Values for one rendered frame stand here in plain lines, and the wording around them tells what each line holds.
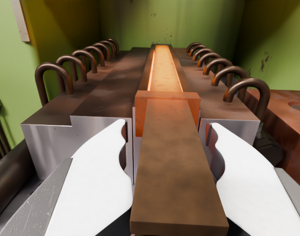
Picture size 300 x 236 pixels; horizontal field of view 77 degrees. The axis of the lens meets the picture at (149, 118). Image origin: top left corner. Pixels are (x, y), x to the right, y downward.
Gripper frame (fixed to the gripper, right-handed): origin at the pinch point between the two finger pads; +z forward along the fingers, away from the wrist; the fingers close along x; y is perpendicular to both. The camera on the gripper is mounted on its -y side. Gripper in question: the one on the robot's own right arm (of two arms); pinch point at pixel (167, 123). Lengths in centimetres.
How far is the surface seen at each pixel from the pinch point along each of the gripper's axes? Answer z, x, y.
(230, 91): 4.8, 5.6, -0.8
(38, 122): 3.0, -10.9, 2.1
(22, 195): 0.7, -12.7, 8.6
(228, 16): 51, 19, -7
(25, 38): 16.3, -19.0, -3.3
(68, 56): 12.8, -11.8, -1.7
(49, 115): 4.4, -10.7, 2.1
